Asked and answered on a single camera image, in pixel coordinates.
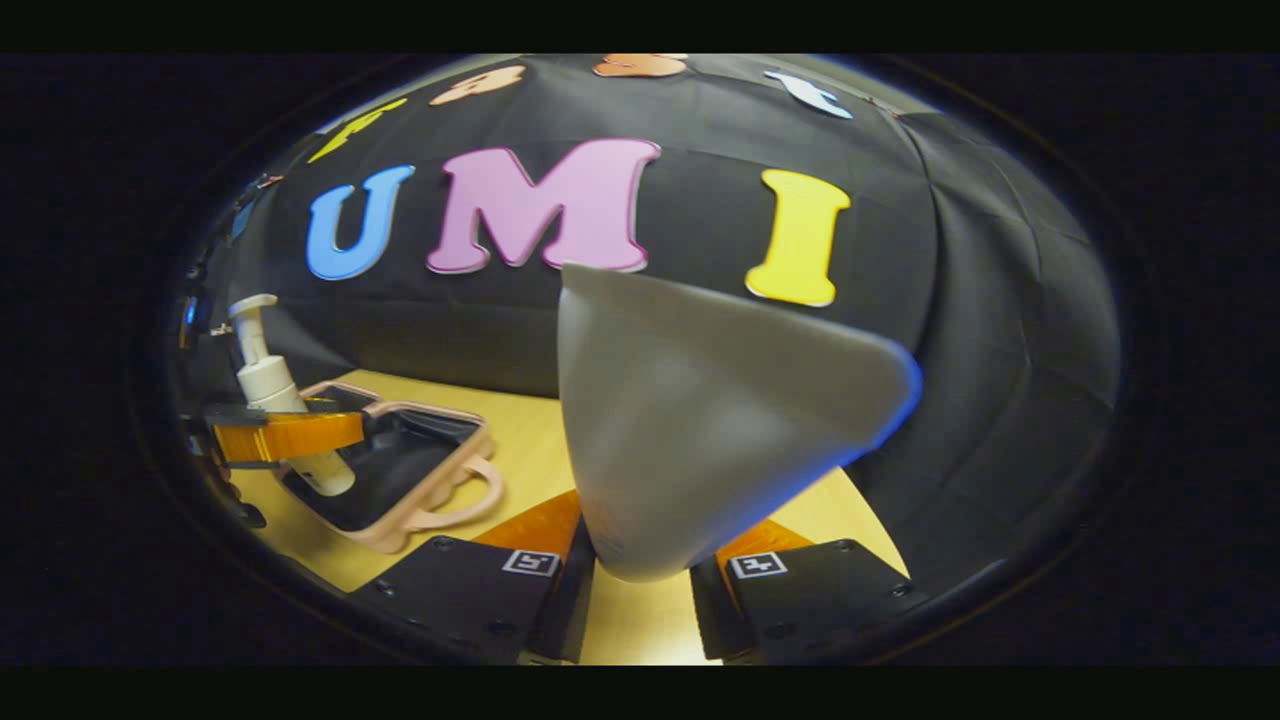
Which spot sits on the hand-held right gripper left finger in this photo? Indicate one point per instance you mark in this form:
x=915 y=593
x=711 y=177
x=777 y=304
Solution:
x=570 y=610

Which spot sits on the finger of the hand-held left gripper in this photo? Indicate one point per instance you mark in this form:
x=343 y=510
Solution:
x=290 y=437
x=235 y=412

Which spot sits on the white squeeze tube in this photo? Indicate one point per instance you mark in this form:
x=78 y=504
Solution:
x=700 y=420

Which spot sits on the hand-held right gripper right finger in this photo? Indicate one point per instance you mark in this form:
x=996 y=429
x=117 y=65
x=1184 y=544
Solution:
x=710 y=610

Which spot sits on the white pump bottle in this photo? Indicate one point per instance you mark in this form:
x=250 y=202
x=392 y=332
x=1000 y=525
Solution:
x=268 y=375

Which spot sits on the pink suitcase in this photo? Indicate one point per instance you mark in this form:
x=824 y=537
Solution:
x=400 y=470

